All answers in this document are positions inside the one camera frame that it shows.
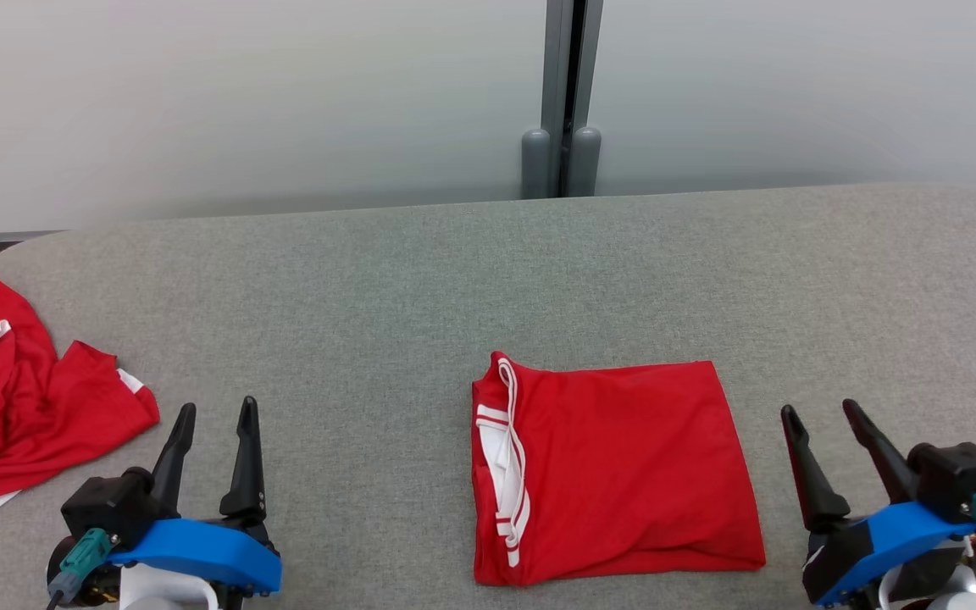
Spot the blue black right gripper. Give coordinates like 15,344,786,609
780,398,976,607

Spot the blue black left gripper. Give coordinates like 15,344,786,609
111,396,283,610

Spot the red jersey with white trim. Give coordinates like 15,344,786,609
471,351,767,587

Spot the left cable with green connector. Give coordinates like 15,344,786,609
46,527,114,610

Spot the grey partition post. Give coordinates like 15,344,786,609
520,0,604,200

